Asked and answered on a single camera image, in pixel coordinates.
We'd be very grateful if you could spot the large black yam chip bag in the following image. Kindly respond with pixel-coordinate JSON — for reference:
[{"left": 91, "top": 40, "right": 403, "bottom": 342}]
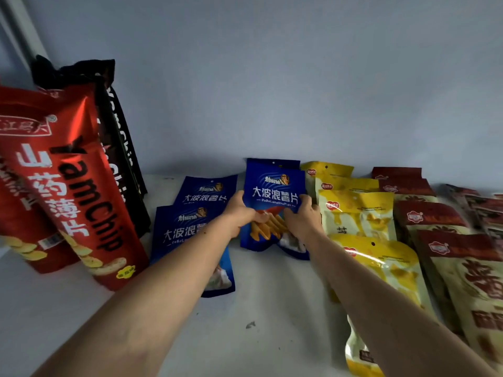
[
  {"left": 95, "top": 85, "right": 148, "bottom": 197},
  {"left": 31, "top": 55, "right": 152, "bottom": 238}
]

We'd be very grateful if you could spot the person's left forearm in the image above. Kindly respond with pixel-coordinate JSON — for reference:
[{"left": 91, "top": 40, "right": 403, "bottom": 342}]
[{"left": 31, "top": 216, "right": 236, "bottom": 377}]

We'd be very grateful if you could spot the person's right forearm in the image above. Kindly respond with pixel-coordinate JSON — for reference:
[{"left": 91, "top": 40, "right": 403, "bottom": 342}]
[{"left": 304, "top": 229, "right": 497, "bottom": 377}]

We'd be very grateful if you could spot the red and cream snack packet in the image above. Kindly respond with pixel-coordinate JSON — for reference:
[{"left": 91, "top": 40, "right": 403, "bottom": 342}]
[
  {"left": 379, "top": 178, "right": 439, "bottom": 203},
  {"left": 371, "top": 167, "right": 423, "bottom": 180},
  {"left": 392, "top": 199, "right": 473, "bottom": 237},
  {"left": 414, "top": 229, "right": 503, "bottom": 374}
]

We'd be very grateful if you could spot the large red yam chip bag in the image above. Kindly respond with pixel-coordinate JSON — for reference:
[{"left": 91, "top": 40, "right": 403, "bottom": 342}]
[
  {"left": 0, "top": 159, "right": 80, "bottom": 275},
  {"left": 0, "top": 83, "right": 150, "bottom": 292}
]

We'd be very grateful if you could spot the person's right hand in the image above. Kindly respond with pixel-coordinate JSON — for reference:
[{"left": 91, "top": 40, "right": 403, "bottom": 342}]
[{"left": 283, "top": 194, "right": 327, "bottom": 248}]

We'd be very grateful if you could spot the pile of dark red packets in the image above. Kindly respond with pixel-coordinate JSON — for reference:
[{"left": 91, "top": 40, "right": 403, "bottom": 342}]
[{"left": 443, "top": 183, "right": 503, "bottom": 252}]

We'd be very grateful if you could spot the blue potato chip packet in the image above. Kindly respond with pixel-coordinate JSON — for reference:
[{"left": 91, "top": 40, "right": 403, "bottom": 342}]
[
  {"left": 150, "top": 202, "right": 236, "bottom": 298},
  {"left": 240, "top": 159, "right": 311, "bottom": 260},
  {"left": 173, "top": 174, "right": 239, "bottom": 212},
  {"left": 246, "top": 157, "right": 302, "bottom": 168}
]

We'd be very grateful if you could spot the yellow snack packet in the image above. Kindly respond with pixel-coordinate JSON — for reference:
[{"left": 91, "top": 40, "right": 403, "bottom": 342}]
[
  {"left": 345, "top": 316, "right": 386, "bottom": 377},
  {"left": 314, "top": 176, "right": 380, "bottom": 193},
  {"left": 300, "top": 161, "right": 354, "bottom": 201},
  {"left": 317, "top": 190, "right": 398, "bottom": 242},
  {"left": 327, "top": 233, "right": 436, "bottom": 319}
]

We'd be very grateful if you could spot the person's left hand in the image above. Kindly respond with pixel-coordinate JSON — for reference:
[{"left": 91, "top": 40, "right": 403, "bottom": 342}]
[{"left": 221, "top": 190, "right": 270, "bottom": 239}]

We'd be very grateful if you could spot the white shelf frame post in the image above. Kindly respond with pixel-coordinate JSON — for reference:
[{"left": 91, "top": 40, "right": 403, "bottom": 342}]
[{"left": 0, "top": 0, "right": 48, "bottom": 72}]

